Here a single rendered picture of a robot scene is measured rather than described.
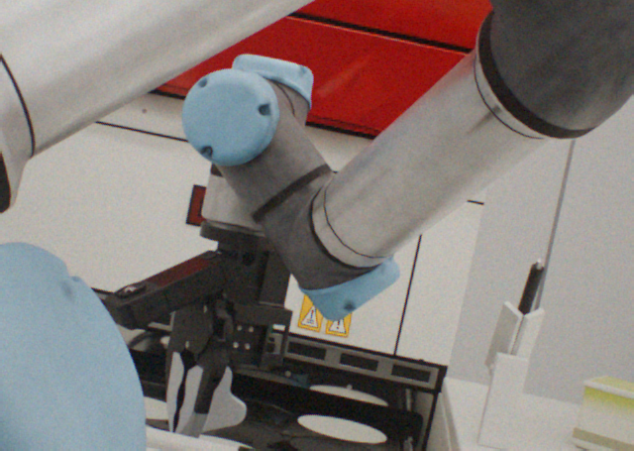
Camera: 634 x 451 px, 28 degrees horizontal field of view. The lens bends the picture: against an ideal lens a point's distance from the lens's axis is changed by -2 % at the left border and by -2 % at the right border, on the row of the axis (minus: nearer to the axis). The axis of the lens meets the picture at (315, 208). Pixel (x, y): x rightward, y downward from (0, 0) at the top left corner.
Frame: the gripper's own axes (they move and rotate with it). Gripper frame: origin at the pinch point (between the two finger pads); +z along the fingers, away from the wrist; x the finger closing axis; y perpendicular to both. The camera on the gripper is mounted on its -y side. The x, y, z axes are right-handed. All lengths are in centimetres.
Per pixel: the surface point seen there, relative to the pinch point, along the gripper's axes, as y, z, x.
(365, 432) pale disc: 29.5, 1.3, 12.5
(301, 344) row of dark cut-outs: 27.7, -5.2, 26.1
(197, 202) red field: 14.9, -19.1, 34.7
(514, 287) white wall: 145, -5, 125
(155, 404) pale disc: 5.8, 1.2, 17.3
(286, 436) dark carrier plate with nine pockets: 17.1, 1.3, 8.7
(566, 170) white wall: 150, -34, 121
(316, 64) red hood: 21.1, -37.5, 24.8
